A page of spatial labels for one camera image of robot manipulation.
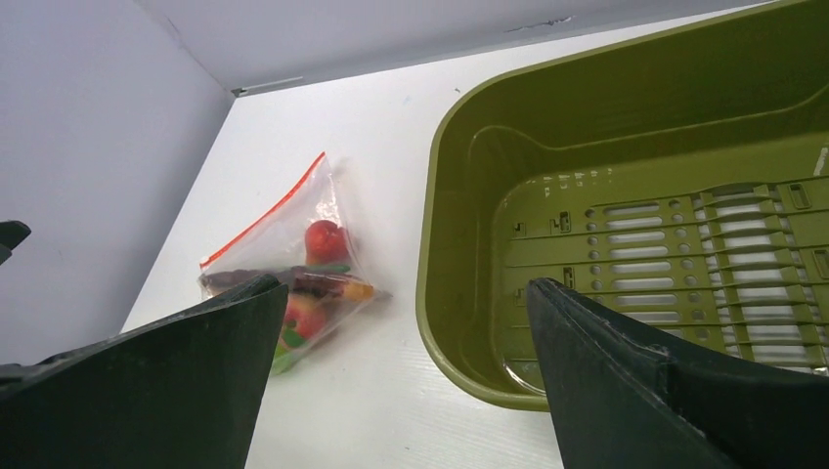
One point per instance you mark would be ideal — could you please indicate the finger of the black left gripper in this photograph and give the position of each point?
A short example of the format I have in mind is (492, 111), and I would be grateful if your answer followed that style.
(12, 234)

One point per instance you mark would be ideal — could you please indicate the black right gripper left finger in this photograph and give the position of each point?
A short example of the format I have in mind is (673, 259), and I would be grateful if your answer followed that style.
(180, 392)

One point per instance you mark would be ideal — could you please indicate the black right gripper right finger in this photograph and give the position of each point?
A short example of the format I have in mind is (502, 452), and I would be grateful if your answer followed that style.
(624, 394)

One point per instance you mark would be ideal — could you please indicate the pink toy peach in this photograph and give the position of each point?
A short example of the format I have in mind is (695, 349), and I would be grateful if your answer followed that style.
(304, 319)

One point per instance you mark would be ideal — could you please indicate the clear zip top bag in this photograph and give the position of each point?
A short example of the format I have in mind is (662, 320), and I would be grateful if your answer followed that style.
(275, 241)

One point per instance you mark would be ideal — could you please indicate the small red toy piece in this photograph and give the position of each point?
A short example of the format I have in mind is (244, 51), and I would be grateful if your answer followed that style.
(326, 243)

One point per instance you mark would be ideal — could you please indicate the olive green plastic tub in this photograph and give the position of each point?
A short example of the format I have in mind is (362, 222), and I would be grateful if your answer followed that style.
(679, 178)

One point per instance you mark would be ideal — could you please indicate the green toy starfruit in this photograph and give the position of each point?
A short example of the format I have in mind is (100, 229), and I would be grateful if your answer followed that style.
(289, 347)

